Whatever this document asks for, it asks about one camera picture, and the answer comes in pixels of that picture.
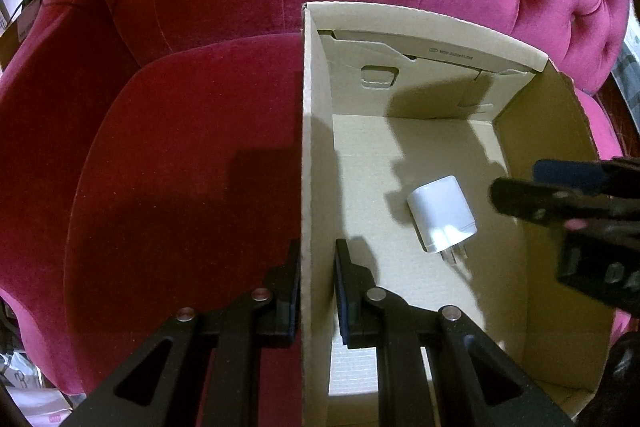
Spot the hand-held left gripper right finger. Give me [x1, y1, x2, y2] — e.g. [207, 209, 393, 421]
[334, 238, 576, 427]

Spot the white plastic bag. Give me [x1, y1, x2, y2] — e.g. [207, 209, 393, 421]
[0, 347, 66, 427]

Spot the red velvet tufted sofa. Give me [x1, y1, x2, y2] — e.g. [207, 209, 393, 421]
[0, 0, 633, 408]

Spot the grey cloth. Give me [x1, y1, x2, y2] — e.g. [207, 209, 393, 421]
[611, 19, 640, 110]

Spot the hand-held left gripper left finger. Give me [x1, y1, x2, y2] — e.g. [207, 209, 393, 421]
[60, 238, 302, 427]

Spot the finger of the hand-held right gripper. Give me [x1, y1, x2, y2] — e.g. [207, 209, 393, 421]
[532, 158, 640, 198]
[489, 177, 640, 229]

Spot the large white charger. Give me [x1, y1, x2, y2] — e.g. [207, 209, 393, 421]
[406, 176, 477, 264]

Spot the cardboard box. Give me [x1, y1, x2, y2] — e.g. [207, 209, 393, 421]
[300, 2, 626, 427]

